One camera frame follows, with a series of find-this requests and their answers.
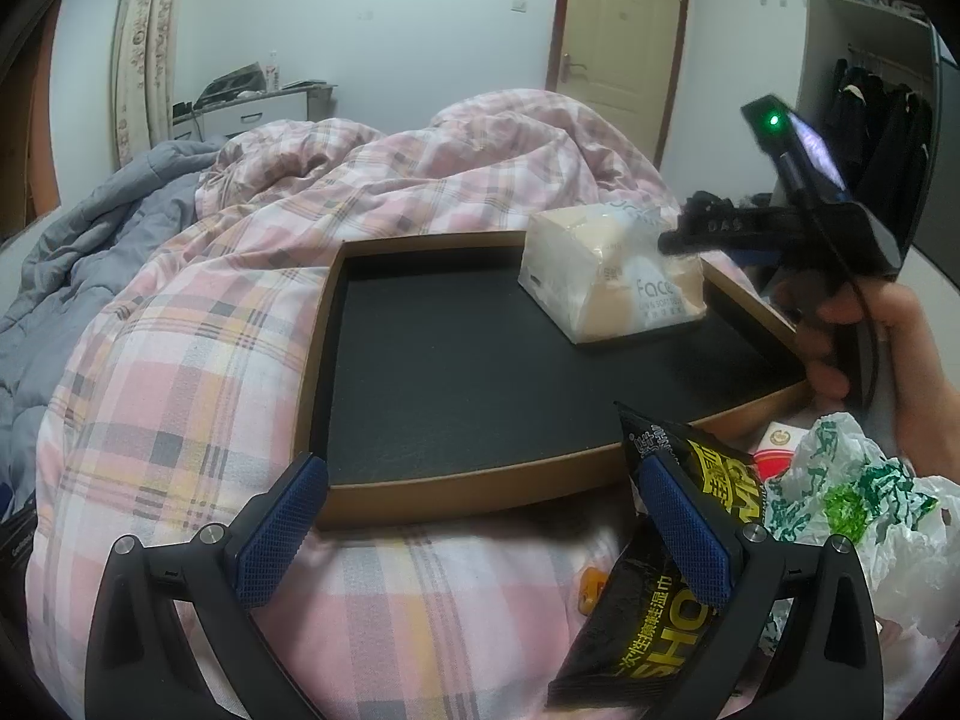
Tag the pink plaid quilt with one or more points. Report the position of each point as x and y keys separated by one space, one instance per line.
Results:
x=225 y=300

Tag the white facial tissue pack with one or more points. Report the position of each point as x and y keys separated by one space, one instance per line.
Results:
x=607 y=277

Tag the black yellow wipe packet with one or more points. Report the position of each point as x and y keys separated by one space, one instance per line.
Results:
x=645 y=630

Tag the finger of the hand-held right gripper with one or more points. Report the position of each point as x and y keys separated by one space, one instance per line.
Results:
x=757 y=257
x=712 y=229

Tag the floral curtain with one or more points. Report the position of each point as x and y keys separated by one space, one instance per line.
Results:
x=150 y=45

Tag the cream door with red frame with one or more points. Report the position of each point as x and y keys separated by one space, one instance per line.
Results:
x=619 y=30

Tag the black tray with brown rim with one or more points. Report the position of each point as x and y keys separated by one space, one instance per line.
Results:
x=487 y=382

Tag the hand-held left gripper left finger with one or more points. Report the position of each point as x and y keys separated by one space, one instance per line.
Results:
x=281 y=532

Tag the white green plastic bag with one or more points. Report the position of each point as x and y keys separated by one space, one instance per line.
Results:
x=847 y=510

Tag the grey quilt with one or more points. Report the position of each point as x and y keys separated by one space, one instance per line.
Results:
x=97 y=240

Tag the red tissue pack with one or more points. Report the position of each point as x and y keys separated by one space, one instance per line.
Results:
x=776 y=450

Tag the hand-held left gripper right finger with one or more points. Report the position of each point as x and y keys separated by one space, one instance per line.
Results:
x=686 y=532

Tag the white wall shelf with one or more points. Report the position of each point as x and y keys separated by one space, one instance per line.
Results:
x=877 y=4

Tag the person's right hand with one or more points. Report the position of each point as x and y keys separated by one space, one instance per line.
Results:
x=915 y=360

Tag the hanging black clothes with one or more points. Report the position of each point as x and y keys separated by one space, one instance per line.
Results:
x=870 y=135

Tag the white desk with drawer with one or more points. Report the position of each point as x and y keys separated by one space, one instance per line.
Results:
x=255 y=109

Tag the small orange packet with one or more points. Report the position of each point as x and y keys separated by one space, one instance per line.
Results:
x=590 y=591

